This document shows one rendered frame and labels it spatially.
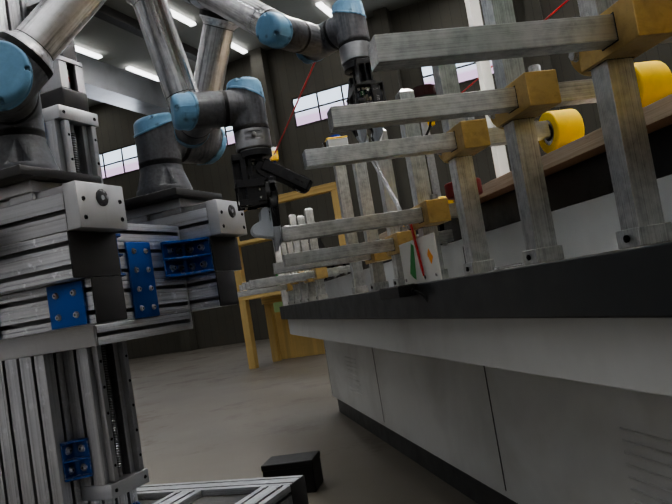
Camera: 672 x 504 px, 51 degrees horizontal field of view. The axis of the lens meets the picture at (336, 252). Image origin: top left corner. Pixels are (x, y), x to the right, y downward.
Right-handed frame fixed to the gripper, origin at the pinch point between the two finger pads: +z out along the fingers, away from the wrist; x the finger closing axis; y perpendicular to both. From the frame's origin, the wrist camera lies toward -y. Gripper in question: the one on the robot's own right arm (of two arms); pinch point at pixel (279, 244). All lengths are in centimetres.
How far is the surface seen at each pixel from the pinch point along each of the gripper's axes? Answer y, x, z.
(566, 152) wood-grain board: -49, 32, -6
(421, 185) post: -33.6, -2.2, -8.7
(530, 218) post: -32, 48, 6
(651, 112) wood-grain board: -49, 56, -6
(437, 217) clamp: -33.3, 5.0, -0.4
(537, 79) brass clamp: -33, 55, -13
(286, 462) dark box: -5, -122, 71
